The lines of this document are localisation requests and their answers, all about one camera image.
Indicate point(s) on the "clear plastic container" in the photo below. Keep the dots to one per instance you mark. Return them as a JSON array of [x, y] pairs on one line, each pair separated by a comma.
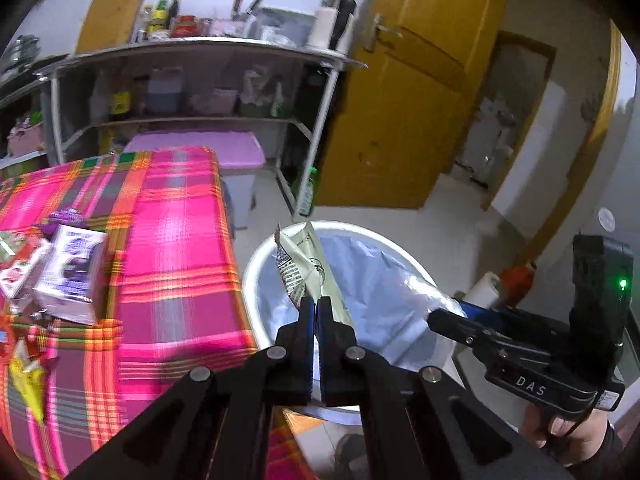
[[282, 25]]

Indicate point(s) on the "clear glass bottle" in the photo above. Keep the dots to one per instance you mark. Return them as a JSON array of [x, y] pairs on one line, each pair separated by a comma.
[[145, 25]]

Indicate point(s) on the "pink plastic tub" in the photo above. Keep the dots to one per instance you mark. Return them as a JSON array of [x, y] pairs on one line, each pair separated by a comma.
[[224, 102]]

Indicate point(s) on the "wooden cutting board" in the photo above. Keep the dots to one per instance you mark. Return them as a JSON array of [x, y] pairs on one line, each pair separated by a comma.
[[115, 10]]

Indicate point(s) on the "purple lid storage bin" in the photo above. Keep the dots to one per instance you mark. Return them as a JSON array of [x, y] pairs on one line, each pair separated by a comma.
[[200, 145]]

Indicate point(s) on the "white cylinder container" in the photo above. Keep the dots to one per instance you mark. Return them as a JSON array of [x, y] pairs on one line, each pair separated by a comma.
[[322, 25]]

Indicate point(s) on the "person's right hand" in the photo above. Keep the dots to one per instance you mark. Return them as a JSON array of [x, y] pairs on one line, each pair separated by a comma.
[[560, 432]]

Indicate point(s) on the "metal shelf rack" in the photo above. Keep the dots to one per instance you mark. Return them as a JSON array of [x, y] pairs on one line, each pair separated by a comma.
[[200, 50]]

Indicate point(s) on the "kitchen knife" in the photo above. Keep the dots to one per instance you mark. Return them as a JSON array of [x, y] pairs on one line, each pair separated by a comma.
[[254, 4], [237, 6]]

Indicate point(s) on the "pink plastic basket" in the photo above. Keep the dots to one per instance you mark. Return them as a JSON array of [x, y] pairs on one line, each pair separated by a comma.
[[25, 140]]

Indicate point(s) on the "yellow snack wrapper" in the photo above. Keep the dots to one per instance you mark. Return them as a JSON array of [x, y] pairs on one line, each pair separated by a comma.
[[30, 385]]

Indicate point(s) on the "dark sauce bottle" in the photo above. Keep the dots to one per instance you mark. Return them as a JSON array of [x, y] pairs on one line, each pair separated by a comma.
[[175, 10]]

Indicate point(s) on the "yellow wooden door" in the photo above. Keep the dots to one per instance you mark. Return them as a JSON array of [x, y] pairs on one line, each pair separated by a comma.
[[415, 85]]

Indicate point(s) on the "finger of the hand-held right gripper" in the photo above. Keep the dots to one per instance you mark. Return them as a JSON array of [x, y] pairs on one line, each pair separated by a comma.
[[457, 327], [482, 310]]

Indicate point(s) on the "white round waste bin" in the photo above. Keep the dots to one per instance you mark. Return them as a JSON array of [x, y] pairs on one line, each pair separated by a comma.
[[255, 290]]

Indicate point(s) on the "pink plaid tablecloth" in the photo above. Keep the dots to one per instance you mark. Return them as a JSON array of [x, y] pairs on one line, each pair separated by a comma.
[[170, 260]]

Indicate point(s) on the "yellow label bottle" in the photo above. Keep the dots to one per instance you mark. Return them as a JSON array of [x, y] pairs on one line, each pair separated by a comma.
[[121, 100]]

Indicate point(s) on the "purple and white carton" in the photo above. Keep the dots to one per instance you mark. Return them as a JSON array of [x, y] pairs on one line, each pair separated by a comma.
[[70, 275]]

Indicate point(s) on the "red lid jar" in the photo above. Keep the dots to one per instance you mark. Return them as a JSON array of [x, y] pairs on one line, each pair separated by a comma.
[[185, 26]]

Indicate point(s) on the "green label sauce bottle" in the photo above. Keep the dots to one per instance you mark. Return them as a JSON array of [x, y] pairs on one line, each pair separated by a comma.
[[159, 17]]

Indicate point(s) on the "beige snack wrapper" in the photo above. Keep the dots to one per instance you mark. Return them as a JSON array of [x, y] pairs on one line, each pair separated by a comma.
[[310, 260]]

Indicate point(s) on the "black flask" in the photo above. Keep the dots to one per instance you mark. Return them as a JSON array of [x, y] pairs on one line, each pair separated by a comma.
[[346, 20]]

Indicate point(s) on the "blue grey storage box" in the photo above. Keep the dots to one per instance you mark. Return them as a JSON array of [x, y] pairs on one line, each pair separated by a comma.
[[164, 92]]

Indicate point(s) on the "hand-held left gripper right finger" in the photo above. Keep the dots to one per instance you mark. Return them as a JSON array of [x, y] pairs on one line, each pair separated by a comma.
[[327, 340]]

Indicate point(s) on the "white paper roll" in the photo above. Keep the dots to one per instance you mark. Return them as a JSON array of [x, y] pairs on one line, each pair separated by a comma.
[[487, 290]]

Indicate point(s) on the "low metal side shelf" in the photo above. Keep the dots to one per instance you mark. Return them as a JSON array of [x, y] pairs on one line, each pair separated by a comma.
[[20, 92]]

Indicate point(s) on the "yellow oil bottle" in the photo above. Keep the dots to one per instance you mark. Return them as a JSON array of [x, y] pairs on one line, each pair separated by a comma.
[[111, 142]]

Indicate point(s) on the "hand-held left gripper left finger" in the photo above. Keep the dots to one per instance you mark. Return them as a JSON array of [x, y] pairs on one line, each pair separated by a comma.
[[310, 327]]

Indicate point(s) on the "steel steamer pot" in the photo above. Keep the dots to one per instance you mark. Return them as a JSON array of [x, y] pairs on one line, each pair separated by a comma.
[[20, 52]]

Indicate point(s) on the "red and white carton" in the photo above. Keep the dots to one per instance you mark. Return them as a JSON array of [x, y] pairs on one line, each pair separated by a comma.
[[22, 265]]

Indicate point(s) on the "purple round packet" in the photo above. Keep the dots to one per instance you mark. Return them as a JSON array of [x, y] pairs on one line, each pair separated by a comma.
[[62, 220]]

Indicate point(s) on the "pink knife holder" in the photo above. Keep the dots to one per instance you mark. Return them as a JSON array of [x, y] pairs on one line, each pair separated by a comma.
[[225, 27]]

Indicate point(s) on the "black induction stove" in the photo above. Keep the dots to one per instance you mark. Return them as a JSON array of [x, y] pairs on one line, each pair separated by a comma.
[[47, 64]]

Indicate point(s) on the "pale plastic bin liner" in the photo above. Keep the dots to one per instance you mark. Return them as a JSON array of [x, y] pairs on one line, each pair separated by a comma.
[[380, 300]]

